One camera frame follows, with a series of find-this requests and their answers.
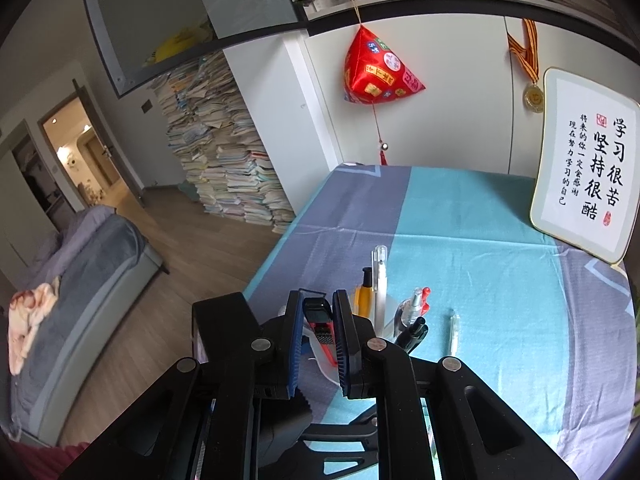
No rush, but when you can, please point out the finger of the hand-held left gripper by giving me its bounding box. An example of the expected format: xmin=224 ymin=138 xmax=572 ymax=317
xmin=260 ymin=395 xmax=379 ymax=480

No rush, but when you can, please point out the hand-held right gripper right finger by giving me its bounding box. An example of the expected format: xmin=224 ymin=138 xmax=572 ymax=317
xmin=332 ymin=289 xmax=576 ymax=480

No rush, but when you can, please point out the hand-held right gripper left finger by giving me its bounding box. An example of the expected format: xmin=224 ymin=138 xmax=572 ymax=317
xmin=60 ymin=289 xmax=306 ymax=480

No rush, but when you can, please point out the clear white pen holder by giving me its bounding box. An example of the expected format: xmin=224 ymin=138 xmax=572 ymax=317
xmin=300 ymin=300 xmax=401 ymax=386

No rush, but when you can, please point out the red black utility knife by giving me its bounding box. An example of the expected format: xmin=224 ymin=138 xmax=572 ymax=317
xmin=302 ymin=297 xmax=337 ymax=367

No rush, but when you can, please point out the yellow black pen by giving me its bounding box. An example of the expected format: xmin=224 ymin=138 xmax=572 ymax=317
xmin=354 ymin=267 xmax=375 ymax=319

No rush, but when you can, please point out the clear gel pen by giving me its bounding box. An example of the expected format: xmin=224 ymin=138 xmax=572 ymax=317
xmin=371 ymin=245 xmax=389 ymax=334
xmin=446 ymin=308 xmax=461 ymax=357

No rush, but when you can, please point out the black chair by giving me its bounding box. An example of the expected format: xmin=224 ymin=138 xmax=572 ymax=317
xmin=192 ymin=292 xmax=262 ymax=362

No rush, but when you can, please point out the tall pile of books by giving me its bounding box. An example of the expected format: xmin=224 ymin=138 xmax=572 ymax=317
xmin=150 ymin=52 xmax=299 ymax=234

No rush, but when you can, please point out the grey bed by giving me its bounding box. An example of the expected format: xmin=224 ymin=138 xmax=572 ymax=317
xmin=7 ymin=205 xmax=171 ymax=449

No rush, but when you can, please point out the pink cloth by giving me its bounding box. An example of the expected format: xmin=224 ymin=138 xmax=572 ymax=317
xmin=7 ymin=282 xmax=60 ymax=376

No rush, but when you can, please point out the person's maroon clothing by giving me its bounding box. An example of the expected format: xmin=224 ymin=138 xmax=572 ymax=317
xmin=10 ymin=440 xmax=91 ymax=480

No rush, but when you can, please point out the red pyramid hanging ornament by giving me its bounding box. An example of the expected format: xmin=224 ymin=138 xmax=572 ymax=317
xmin=342 ymin=0 xmax=426 ymax=166

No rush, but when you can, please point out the framed calligraphy sign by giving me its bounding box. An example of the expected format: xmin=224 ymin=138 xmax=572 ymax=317
xmin=529 ymin=66 xmax=640 ymax=266

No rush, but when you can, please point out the gold medal with striped ribbon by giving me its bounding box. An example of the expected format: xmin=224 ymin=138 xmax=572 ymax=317
xmin=506 ymin=19 xmax=545 ymax=111

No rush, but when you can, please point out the yellow plush toy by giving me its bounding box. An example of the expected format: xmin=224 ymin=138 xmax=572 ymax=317
xmin=142 ymin=22 xmax=216 ymax=66

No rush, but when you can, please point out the glass cabinet door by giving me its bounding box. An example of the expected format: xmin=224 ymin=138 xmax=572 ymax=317
xmin=80 ymin=0 xmax=311 ymax=99

